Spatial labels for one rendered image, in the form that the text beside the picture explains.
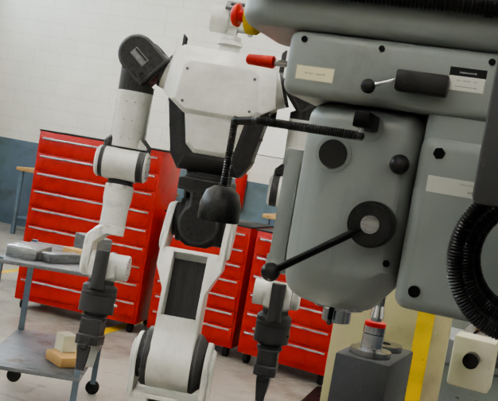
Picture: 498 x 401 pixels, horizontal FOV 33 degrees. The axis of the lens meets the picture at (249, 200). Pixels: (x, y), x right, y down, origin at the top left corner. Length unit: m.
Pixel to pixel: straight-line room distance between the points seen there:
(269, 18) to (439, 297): 0.49
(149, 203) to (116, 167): 4.45
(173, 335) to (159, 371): 0.09
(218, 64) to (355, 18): 0.80
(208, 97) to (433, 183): 0.90
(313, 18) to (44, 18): 11.22
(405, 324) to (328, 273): 1.85
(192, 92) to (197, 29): 9.35
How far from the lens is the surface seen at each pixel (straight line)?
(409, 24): 1.28
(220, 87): 2.04
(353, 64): 1.29
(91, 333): 2.12
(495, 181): 1.00
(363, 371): 1.84
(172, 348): 2.02
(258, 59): 1.55
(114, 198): 2.13
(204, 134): 2.04
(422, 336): 3.15
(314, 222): 1.31
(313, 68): 1.30
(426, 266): 1.26
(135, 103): 2.13
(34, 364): 4.45
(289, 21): 1.32
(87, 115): 11.91
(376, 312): 1.86
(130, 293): 6.66
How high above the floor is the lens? 1.53
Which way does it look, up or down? 3 degrees down
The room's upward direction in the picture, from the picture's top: 10 degrees clockwise
